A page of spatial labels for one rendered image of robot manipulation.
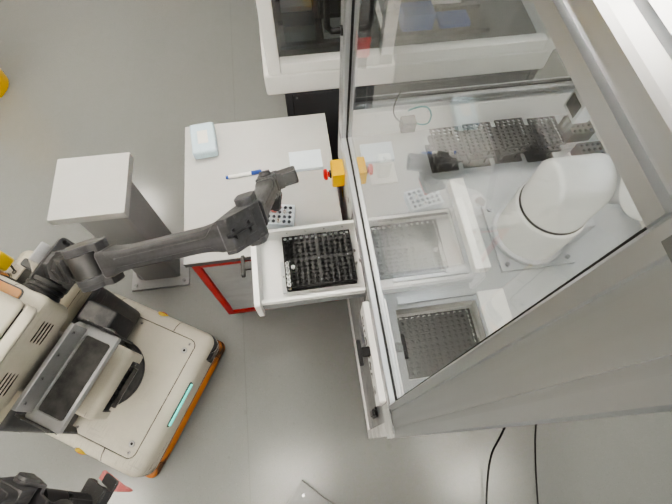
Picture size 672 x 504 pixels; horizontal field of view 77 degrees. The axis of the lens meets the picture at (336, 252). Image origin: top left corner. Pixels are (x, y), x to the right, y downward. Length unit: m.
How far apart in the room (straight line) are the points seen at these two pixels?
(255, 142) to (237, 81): 1.41
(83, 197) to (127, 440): 0.97
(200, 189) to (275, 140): 0.36
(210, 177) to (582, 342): 1.55
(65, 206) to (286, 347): 1.14
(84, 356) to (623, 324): 1.18
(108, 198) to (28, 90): 1.93
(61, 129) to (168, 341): 1.76
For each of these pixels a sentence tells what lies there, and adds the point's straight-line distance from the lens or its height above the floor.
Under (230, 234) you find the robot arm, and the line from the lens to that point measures 0.87.
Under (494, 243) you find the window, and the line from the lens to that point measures 0.43.
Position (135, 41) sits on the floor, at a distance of 3.67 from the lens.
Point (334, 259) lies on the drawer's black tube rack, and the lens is 1.37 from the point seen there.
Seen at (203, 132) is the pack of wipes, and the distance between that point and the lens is 1.81.
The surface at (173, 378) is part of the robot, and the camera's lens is 1.98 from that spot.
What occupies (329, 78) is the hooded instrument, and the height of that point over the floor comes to 0.87.
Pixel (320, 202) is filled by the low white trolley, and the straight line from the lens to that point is 1.60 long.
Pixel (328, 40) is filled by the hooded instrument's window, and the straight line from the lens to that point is 1.76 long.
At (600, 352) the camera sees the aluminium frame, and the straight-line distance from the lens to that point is 0.29.
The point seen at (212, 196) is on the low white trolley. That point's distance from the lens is 1.68.
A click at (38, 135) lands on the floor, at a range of 3.34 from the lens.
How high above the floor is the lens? 2.13
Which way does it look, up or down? 65 degrees down
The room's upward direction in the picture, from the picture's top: 1 degrees clockwise
